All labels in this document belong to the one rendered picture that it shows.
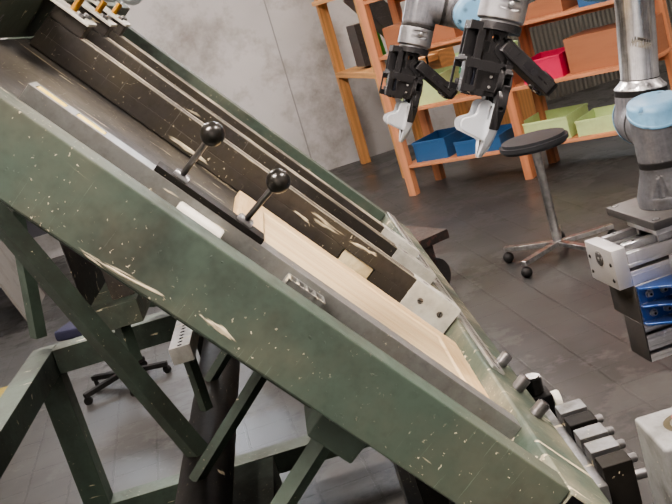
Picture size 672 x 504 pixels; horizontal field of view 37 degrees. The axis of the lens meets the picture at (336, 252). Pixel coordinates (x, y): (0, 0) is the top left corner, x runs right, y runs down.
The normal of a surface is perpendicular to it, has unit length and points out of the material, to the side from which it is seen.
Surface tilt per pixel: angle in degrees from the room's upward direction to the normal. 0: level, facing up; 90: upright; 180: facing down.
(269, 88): 90
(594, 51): 90
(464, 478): 90
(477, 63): 90
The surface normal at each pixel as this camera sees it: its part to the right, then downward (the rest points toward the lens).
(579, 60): -0.60, 0.36
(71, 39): 0.07, 0.22
